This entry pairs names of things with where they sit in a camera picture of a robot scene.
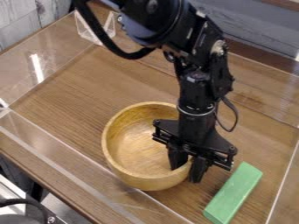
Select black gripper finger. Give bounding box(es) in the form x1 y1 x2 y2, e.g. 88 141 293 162
168 145 188 170
188 157 210 183

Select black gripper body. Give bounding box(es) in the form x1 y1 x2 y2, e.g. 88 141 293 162
153 107 237 171

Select green rectangular block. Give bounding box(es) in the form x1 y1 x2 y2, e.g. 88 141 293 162
202 162 262 224

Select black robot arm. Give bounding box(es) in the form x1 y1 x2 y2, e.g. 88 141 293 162
112 0 237 183

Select brown wooden bowl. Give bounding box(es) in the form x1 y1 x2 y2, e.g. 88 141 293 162
101 101 190 191

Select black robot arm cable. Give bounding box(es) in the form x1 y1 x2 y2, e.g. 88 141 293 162
73 0 156 60

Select clear acrylic corner bracket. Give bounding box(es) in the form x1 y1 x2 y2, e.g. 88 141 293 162
74 11 117 46

